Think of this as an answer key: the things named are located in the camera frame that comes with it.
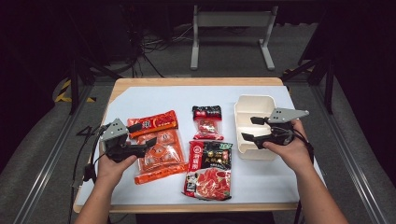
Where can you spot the black tripod stand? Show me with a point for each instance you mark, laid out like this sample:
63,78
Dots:
74,84
328,87

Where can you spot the white table mat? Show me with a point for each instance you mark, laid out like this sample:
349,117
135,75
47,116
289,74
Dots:
174,99

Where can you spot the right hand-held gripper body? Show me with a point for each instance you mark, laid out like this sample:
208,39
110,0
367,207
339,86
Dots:
281,130

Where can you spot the large orange food packet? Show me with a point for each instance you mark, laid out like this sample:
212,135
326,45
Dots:
162,155

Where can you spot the small red black packet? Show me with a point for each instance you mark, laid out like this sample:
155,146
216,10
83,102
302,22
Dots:
207,124

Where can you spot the wooden table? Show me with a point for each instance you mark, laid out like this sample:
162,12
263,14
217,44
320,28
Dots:
186,81

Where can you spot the white plastic box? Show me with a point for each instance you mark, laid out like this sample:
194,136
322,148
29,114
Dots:
249,107

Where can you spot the yellow black hazard tape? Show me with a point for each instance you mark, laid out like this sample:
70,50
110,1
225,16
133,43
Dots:
63,93

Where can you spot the red black soup base packet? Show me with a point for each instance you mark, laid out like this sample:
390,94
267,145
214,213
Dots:
209,172

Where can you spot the person's right hand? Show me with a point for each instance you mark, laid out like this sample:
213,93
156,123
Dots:
291,154

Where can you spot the aluminium floor rail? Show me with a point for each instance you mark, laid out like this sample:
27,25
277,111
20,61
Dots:
53,155
351,161

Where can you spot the grey metal stand frame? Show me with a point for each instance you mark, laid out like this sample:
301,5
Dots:
233,19

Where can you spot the person's left hand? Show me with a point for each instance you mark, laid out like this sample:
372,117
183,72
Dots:
112,169

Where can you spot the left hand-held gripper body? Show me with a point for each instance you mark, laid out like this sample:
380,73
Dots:
116,146

